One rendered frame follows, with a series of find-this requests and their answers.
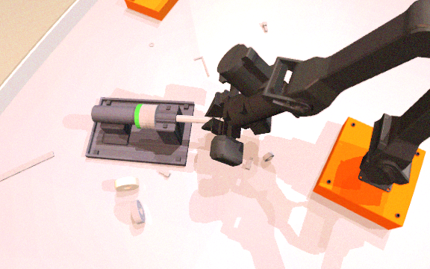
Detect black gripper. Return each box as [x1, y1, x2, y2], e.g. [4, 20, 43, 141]
[202, 74, 267, 167]

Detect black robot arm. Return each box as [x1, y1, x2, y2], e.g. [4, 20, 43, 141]
[217, 0, 430, 192]

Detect dark grey flat washer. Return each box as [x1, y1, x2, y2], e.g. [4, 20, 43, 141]
[130, 200, 146, 225]

